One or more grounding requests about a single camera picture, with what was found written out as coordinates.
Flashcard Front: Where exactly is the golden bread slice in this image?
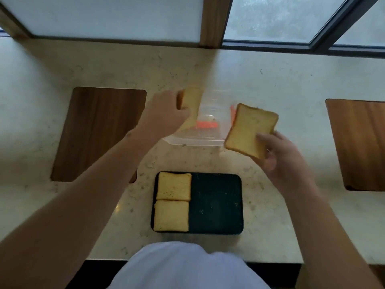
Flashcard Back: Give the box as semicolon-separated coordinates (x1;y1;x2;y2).
176;87;204;131
156;171;192;201
223;103;280;160
153;200;190;232

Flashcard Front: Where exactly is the dark metal window frame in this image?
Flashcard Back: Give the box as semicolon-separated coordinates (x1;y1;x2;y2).
222;0;385;57

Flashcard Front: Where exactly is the dark wooden table inlay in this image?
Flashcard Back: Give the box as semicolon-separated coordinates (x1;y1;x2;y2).
50;87;147;184
325;98;385;192

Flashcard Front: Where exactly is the clear container with orange clips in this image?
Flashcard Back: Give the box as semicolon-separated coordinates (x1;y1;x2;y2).
163;87;238;147

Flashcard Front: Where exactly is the dark green tray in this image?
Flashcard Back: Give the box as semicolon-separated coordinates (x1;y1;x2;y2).
150;171;244;235

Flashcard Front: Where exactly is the person's white shirt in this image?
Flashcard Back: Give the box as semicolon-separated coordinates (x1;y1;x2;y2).
107;241;271;289

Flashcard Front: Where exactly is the person's left hand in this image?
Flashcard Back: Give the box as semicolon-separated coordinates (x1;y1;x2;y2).
135;90;192;142

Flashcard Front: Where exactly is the person's left forearm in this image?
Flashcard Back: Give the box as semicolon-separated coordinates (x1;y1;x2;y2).
0;126;157;289

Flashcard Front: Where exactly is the person's right hand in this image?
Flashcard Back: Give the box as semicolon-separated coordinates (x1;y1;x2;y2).
252;130;316;197

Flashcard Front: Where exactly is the person's right forearm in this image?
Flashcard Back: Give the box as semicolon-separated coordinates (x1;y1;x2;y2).
284;182;385;289

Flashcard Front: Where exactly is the wooden window post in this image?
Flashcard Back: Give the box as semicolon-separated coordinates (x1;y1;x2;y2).
199;0;234;48
0;4;32;39

